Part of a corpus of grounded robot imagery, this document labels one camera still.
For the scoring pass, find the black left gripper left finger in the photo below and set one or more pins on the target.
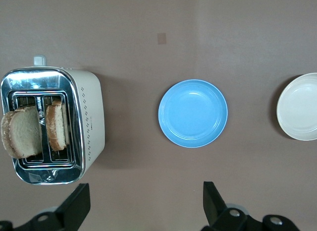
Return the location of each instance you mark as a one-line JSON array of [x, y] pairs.
[[71, 211]]

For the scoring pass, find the blue plate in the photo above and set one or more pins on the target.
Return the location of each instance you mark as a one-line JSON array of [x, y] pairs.
[[193, 113]]

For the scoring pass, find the beige plate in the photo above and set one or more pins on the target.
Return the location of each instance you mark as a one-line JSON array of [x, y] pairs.
[[299, 107]]

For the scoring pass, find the small brown tape patch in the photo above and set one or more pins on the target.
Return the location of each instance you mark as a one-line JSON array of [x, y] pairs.
[[162, 38]]

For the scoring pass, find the small bread slice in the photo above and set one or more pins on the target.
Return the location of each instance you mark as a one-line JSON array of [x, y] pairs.
[[55, 127]]

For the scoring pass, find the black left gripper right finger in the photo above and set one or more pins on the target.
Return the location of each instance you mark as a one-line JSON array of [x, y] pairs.
[[213, 206]]

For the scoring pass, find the cream and chrome toaster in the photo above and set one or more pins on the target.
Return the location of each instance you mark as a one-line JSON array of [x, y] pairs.
[[92, 112]]

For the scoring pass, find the large bread slice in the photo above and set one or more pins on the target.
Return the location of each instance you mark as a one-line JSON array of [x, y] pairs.
[[23, 134]]

